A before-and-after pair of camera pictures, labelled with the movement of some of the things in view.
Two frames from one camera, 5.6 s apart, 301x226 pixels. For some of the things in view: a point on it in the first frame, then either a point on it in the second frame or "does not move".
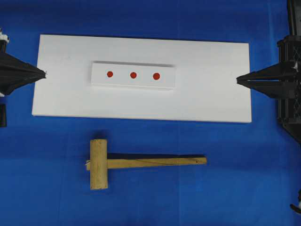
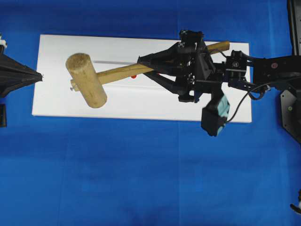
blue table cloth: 252,169 does not move
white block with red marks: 133,75 does not move
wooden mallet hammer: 99,164 → 91,84
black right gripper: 282,81 → 193,62
